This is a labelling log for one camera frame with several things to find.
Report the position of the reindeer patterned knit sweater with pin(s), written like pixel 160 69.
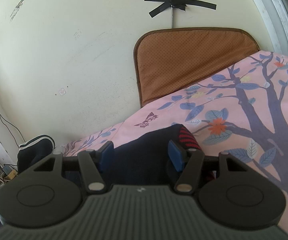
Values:
pixel 144 155

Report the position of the brown perforated cushion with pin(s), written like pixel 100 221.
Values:
pixel 183 65

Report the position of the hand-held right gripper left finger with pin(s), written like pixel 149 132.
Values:
pixel 106 155

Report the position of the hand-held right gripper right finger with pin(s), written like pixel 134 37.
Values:
pixel 175 155

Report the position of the white window frame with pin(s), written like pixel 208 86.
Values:
pixel 278 12

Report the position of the dark folded garment white stripe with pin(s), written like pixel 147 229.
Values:
pixel 34 152

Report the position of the small wall sticker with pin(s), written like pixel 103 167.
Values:
pixel 62 91

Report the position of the pink floral bed sheet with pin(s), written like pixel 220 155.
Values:
pixel 208 92

